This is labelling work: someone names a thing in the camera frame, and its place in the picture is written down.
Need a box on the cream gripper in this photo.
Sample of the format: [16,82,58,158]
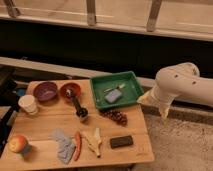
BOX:
[137,85,174,119]

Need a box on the black eraser block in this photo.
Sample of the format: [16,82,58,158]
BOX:
[110,135,133,149]

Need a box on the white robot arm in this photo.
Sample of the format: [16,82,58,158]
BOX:
[137,62,213,118]

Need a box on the green plastic tray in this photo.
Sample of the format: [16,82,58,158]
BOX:
[90,71,144,110]

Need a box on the dark grape bunch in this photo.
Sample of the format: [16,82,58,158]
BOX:
[100,110,128,126]

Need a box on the white marker pen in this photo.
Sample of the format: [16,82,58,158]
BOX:
[103,83,125,93]

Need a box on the blue-grey sponge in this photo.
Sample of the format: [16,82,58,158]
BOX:
[105,89,122,103]

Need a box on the red bowl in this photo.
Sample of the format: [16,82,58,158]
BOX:
[60,82,81,99]

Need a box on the grey crumpled cloth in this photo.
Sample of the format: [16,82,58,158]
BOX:
[51,129,76,164]

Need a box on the wooden table board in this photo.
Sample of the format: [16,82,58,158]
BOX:
[0,80,154,171]

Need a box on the purple bowl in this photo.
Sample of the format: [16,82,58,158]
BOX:
[33,81,58,102]

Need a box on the white paper cup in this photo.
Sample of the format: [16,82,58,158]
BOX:
[18,95,38,115]

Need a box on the red apple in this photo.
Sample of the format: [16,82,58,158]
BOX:
[8,135,28,153]

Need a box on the black handled brush tool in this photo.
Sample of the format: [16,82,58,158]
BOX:
[67,90,88,122]

